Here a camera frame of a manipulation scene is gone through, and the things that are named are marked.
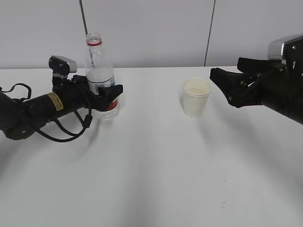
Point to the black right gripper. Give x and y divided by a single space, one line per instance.
262 82

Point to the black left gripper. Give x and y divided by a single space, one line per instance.
75 93

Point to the clear water bottle red label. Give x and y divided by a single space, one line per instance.
98 66

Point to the white paper cup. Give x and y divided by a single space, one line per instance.
196 92

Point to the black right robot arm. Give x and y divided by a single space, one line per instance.
271 83

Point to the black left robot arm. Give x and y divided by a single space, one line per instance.
21 118

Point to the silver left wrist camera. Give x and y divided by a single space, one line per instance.
62 66

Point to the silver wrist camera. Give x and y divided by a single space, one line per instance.
289 48
62 66

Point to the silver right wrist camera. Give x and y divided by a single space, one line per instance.
289 48

